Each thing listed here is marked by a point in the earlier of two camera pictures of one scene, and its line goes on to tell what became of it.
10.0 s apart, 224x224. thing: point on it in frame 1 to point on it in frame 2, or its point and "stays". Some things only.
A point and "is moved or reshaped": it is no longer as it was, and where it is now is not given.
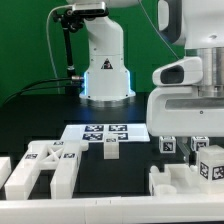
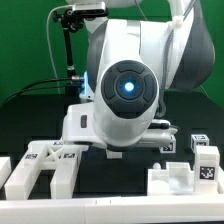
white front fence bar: [119, 210] stays
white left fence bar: [5, 169] stays
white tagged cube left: [167, 144] stays
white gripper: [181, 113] to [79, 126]
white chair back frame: [60, 155] stays
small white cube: [211, 169] is moved or reshaped
